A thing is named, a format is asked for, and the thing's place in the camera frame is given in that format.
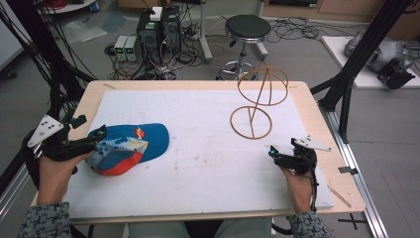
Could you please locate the grey robot shell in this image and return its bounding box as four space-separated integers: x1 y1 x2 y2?
344 29 414 74

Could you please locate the grey power supply unit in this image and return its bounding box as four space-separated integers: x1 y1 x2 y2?
113 35 129 62
124 35 139 63

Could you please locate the white floor board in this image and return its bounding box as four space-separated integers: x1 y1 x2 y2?
320 35 420 90

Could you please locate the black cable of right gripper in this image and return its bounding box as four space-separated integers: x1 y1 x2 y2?
306 155 320 213

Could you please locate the tangle of black floor cables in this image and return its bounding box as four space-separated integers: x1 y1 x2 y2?
266 16 361 45

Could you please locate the black round stool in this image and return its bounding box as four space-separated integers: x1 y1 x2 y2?
216 13 273 82

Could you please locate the blue and orange cap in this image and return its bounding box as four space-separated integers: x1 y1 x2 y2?
83 123 170 178

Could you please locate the black device on board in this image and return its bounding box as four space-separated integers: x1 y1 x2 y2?
376 59 417 90

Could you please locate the person's right hand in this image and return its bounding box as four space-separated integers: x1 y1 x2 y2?
279 166 315 214

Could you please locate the black tape strip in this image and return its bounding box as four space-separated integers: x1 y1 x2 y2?
337 166 359 177

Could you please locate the wooden hat stand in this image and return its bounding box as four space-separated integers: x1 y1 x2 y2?
229 63 290 141

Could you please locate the aluminium rail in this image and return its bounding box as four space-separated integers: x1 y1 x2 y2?
318 100 390 238

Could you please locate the grey table leg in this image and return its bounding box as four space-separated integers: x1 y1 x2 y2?
197 0 214 65

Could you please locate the white foam mat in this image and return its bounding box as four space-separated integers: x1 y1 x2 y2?
64 88 336 220

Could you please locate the black computer tower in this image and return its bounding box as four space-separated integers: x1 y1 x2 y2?
160 5 182 56
136 9 163 65

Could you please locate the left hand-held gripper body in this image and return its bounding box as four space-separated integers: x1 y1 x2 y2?
27 113 99 163

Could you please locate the white box on computer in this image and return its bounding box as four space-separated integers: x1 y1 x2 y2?
149 5 164 22

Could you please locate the person's left hand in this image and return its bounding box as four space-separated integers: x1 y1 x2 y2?
37 151 94 205

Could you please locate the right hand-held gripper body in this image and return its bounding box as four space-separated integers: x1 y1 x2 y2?
276 135 333 176

